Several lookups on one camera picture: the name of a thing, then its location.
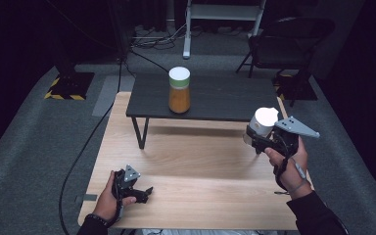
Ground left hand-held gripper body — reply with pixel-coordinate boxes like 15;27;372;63
112;164;141;201

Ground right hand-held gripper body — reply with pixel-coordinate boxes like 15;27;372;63
255;116;321;158

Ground grey jar with white lid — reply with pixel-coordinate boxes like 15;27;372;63
243;107;279;147

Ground black desktop shelf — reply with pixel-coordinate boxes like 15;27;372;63
125;73;286;150

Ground orange jar with white lid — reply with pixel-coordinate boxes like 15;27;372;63
167;66;191;115

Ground person's left hand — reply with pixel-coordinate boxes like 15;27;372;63
92;169;137;224

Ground person's right hand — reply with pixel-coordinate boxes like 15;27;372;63
263;136;312;200

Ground grey tape strip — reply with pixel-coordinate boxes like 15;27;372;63
74;193;98;202

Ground black yellow striped stand base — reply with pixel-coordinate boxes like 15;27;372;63
44;71;96;101
272;73;318;103

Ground black folding chair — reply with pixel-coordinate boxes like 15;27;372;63
235;17;337;79

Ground black stand pole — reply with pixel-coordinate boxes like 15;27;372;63
107;0;135;61

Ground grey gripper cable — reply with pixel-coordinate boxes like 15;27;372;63
273;158;309;196

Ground black bead bracelet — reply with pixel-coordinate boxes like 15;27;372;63
84;212;113;228

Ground long black floor cable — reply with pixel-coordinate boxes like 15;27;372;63
58;58;125;235

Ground white metal stand frame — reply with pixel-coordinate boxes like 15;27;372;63
182;0;268;60

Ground bundle of floor cables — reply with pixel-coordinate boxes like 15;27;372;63
130;23;190;51

